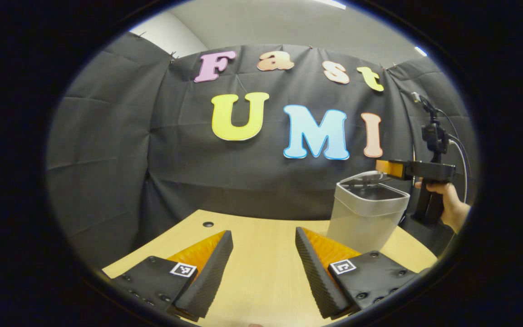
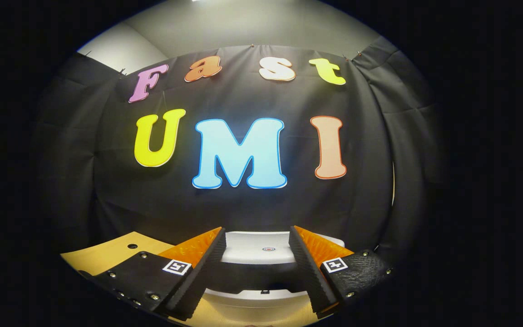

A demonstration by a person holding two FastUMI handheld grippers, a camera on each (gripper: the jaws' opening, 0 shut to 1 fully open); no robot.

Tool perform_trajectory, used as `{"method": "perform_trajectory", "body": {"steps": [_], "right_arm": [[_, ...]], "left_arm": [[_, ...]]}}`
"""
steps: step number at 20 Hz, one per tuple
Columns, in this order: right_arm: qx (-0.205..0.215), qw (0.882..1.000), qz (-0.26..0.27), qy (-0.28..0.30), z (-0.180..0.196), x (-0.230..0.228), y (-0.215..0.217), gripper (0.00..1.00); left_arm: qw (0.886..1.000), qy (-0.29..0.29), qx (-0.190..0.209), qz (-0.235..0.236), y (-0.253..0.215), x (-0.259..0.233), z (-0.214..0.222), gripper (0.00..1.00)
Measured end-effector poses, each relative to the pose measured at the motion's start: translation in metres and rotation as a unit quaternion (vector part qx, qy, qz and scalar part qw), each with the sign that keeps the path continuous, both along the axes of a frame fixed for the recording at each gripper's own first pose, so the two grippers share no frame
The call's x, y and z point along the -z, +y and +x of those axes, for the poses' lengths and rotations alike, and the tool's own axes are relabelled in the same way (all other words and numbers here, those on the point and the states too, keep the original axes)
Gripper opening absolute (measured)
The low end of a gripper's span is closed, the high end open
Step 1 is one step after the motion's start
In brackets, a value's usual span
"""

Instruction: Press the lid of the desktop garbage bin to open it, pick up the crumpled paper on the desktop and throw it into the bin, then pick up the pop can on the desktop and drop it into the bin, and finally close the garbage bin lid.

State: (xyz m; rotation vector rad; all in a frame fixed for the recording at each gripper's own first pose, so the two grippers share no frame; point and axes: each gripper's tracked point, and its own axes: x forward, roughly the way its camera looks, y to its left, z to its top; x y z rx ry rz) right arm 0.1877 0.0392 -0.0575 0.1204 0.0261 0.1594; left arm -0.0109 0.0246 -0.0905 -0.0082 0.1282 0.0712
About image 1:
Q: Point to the white desktop garbage bin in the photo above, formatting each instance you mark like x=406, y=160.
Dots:
x=363, y=222

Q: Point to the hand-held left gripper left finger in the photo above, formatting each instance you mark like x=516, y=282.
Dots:
x=207, y=277

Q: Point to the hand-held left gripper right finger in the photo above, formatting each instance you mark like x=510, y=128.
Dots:
x=316, y=272

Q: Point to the wooden desktop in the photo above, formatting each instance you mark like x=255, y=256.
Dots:
x=261, y=245

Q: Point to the small ceiling light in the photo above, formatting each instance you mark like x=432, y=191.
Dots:
x=421, y=51

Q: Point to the black backdrop cloth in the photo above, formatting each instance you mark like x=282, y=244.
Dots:
x=107, y=172

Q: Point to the large ceiling light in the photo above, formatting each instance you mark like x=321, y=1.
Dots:
x=332, y=3

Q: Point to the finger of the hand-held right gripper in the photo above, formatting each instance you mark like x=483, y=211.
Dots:
x=391, y=168

